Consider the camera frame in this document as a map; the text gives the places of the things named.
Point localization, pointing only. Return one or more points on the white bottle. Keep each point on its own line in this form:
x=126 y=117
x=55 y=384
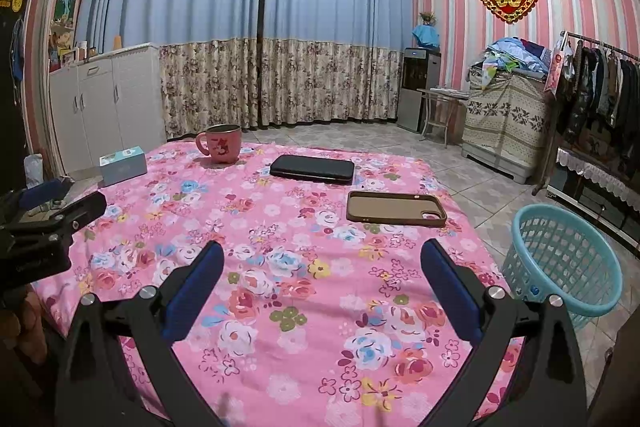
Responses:
x=82 y=52

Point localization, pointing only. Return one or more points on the light blue tissue box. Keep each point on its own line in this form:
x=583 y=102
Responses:
x=122 y=169

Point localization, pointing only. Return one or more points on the dry potted plant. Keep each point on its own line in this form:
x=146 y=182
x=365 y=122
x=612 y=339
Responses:
x=428 y=18

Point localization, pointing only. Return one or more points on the grey water dispenser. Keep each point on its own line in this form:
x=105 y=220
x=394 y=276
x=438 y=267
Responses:
x=412 y=107

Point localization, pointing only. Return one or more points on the person's left hand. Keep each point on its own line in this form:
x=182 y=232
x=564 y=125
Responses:
x=31 y=329

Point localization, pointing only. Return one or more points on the black zip case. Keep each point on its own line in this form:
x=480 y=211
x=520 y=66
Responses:
x=312 y=169

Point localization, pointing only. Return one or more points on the small metal table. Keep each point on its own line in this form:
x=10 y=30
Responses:
x=440 y=93

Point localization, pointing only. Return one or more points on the black door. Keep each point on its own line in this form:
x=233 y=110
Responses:
x=12 y=117

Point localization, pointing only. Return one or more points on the white cabinet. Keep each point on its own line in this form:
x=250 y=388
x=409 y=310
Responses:
x=105 y=102

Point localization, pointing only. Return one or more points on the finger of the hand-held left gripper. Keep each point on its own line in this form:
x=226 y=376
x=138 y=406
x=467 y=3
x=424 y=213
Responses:
x=45 y=194
x=75 y=214

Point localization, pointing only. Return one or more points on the patterned cloth covered chest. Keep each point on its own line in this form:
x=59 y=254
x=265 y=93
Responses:
x=505 y=122

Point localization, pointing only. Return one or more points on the low cabinet with lace cloth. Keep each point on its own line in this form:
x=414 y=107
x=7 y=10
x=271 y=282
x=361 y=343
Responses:
x=590 y=172

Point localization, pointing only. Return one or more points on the light blue laundry basket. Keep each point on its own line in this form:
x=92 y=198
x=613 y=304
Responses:
x=525 y=257

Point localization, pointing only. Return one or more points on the pile of clothes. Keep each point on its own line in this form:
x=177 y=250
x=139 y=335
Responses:
x=515 y=54

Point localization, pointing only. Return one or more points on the pink hanging bag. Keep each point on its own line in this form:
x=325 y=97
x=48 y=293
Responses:
x=557 y=67

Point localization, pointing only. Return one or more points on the blue floral curtain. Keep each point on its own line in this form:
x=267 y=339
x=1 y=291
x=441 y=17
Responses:
x=175 y=7
x=335 y=7

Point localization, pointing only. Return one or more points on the metal clothes rack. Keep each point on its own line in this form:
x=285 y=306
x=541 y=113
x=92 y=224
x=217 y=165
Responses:
x=600 y=44

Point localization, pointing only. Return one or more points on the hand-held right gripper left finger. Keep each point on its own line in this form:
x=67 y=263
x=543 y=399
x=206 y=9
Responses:
x=192 y=294

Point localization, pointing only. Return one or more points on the row of hanging clothes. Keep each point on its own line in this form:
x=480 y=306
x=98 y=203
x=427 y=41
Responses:
x=600 y=97

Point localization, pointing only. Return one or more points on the brown phone case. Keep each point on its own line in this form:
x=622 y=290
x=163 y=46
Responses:
x=385 y=209

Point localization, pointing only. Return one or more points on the blue hanging cloth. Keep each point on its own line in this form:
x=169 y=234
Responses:
x=18 y=52

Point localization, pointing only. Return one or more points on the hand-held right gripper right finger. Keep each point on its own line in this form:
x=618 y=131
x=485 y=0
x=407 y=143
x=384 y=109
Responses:
x=452 y=294

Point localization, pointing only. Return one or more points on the pink mug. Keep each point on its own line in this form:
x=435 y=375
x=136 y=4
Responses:
x=222 y=147

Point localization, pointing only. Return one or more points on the blue cloth bundle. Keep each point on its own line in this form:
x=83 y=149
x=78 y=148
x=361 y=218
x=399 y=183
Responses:
x=426 y=37

